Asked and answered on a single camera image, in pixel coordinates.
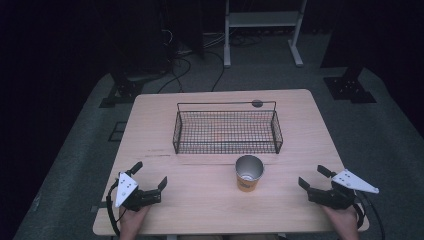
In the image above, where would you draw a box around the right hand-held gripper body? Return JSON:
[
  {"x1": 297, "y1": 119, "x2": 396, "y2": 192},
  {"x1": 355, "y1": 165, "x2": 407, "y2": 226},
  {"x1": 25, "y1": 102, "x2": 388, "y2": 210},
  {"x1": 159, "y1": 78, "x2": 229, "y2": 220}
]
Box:
[{"x1": 307, "y1": 168, "x2": 380, "y2": 210}]

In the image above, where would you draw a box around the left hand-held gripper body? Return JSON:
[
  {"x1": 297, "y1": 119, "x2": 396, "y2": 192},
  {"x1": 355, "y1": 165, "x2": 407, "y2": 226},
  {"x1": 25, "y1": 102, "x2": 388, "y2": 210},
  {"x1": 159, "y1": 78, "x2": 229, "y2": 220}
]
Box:
[{"x1": 114, "y1": 171, "x2": 163, "y2": 213}]

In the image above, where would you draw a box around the black wire basket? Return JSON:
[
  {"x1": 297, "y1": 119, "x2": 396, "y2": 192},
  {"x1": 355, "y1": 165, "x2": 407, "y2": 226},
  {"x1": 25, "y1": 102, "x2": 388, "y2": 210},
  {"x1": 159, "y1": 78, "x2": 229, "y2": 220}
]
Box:
[{"x1": 172, "y1": 100, "x2": 284, "y2": 155}]

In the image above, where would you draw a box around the metal cup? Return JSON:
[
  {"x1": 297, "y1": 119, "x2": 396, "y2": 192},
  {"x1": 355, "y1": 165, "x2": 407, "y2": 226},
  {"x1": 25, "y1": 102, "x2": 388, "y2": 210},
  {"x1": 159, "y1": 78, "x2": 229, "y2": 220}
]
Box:
[{"x1": 235, "y1": 154, "x2": 265, "y2": 193}]

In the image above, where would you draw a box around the person's right hand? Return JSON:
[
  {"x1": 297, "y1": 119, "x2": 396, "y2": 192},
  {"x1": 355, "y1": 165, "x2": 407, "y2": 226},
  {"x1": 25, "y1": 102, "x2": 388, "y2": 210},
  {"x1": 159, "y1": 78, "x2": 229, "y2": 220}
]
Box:
[{"x1": 321, "y1": 203, "x2": 360, "y2": 233}]

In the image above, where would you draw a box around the person's left hand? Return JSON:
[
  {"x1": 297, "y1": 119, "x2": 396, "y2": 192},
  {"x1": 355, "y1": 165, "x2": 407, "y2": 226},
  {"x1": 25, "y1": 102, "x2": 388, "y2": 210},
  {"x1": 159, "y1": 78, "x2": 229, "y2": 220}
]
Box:
[{"x1": 118, "y1": 205, "x2": 151, "y2": 233}]

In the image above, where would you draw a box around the black metal stand base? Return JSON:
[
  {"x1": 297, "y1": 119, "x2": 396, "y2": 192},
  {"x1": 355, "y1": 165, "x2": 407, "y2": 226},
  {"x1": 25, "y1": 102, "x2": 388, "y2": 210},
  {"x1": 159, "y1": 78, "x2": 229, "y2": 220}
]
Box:
[
  {"x1": 322, "y1": 65, "x2": 378, "y2": 105},
  {"x1": 98, "y1": 64, "x2": 146, "y2": 109}
]

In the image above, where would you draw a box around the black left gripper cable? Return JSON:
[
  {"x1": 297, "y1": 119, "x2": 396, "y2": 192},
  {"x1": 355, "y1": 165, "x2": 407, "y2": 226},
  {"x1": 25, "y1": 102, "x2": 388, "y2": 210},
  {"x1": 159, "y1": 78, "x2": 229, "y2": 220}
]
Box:
[{"x1": 105, "y1": 180, "x2": 122, "y2": 238}]

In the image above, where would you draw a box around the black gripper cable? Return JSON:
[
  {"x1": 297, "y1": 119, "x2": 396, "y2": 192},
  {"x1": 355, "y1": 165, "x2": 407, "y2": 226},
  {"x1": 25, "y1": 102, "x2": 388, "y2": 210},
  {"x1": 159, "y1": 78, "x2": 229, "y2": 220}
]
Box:
[
  {"x1": 352, "y1": 191, "x2": 386, "y2": 240},
  {"x1": 105, "y1": 180, "x2": 122, "y2": 238}
]

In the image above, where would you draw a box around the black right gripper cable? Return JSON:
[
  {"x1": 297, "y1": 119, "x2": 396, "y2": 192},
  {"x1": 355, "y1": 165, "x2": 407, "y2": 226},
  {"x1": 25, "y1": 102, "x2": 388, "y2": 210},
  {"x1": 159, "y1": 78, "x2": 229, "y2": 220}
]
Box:
[{"x1": 352, "y1": 191, "x2": 386, "y2": 240}]

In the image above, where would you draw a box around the black floor cable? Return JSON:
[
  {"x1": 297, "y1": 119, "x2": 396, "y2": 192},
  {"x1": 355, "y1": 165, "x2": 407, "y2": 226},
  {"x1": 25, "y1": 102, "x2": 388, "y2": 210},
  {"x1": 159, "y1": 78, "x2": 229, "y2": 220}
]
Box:
[
  {"x1": 204, "y1": 49, "x2": 226, "y2": 93},
  {"x1": 157, "y1": 56, "x2": 193, "y2": 95}
]

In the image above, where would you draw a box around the white metal desk frame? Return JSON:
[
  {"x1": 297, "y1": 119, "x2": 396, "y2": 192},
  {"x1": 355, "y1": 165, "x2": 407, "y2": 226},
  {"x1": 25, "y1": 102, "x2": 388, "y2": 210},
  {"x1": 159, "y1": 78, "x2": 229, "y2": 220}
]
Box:
[{"x1": 223, "y1": 0, "x2": 308, "y2": 69}]

